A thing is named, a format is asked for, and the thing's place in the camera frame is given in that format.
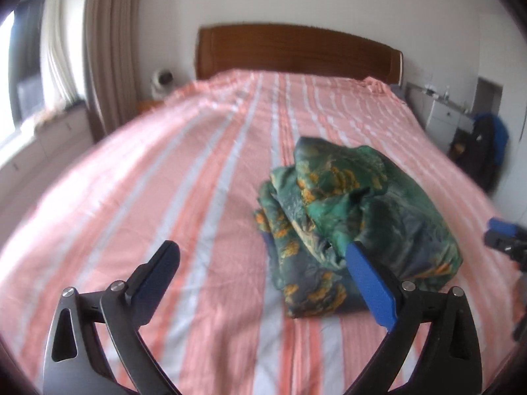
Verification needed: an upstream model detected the white sheer curtain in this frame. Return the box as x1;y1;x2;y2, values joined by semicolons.
39;0;89;108

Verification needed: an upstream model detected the window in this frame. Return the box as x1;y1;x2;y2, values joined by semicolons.
0;0;46;132

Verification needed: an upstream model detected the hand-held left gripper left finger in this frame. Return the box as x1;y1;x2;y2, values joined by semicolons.
42;240;182;395

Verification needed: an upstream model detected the blue hanging garment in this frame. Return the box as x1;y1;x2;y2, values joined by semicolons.
490;113;511;169

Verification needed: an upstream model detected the brown curtain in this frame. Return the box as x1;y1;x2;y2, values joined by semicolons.
84;0;145;141

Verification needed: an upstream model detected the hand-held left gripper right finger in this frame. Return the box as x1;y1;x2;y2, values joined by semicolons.
346;242;482;395

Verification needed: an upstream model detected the white window seat cabinet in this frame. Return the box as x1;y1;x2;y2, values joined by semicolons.
0;107;97;231

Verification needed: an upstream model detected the black hanging jacket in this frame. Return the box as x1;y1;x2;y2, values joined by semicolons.
453;113;501;190

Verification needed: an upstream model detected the patterned window seat cushion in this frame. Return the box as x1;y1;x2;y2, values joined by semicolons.
35;107;67;126

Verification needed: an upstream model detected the pink striped bed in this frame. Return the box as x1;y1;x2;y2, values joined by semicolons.
0;71;527;395

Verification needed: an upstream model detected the white dresser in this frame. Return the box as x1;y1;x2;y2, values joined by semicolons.
426;99;476;149

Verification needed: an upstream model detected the green landscape print padded jacket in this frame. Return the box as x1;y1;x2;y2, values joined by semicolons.
254;136;462;318

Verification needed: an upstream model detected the wooden bed headboard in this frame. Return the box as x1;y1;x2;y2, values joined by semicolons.
195;25;404;89

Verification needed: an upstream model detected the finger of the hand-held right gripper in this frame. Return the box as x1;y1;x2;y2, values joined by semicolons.
487;218;527;239
483;230;527;262

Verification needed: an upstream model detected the white round fan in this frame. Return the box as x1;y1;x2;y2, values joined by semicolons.
152;68;176;99

